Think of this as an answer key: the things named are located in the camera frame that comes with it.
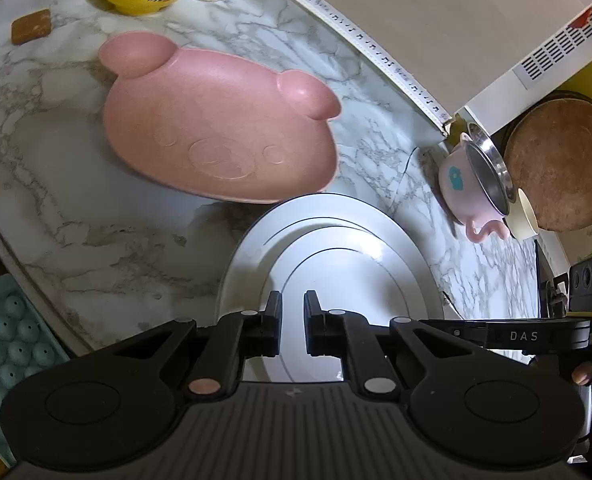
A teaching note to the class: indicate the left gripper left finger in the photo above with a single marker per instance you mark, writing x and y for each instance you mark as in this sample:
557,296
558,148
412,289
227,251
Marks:
237,337

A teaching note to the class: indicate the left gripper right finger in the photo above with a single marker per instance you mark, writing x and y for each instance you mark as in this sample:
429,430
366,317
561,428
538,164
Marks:
349,336

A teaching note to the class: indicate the white round plate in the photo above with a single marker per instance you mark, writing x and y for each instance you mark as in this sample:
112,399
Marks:
350,253

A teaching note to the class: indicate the cream plastic bowl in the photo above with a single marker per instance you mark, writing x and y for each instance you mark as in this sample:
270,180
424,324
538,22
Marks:
521,220

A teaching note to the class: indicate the pink steel-lined handled pot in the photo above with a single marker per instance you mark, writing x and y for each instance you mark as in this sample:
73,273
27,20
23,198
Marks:
465,198

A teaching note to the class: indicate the pink bear-shaped plate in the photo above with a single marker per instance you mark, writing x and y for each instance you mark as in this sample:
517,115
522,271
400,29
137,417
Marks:
217,125

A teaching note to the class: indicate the stainless steel bowl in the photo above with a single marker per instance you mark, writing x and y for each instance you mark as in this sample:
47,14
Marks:
490,169

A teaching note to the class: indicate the person's right hand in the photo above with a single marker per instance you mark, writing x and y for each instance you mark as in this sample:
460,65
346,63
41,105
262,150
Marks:
582,376

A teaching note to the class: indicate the teal egg tray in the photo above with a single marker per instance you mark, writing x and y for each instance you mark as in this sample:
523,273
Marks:
27,345

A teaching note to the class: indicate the round wooden cutting board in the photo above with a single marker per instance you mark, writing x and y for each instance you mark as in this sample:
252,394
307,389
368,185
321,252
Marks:
549,155

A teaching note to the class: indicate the brown sponge block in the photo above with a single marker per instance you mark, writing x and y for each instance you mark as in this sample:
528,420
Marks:
31,27

